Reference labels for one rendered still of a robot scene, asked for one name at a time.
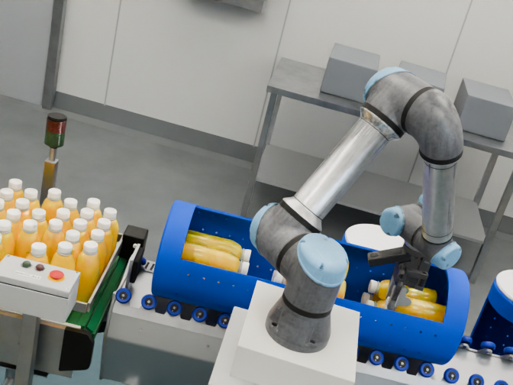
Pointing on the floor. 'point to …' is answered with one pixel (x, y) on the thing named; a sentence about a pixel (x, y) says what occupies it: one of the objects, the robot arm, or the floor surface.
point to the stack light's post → (48, 178)
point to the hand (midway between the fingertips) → (387, 303)
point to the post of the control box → (27, 350)
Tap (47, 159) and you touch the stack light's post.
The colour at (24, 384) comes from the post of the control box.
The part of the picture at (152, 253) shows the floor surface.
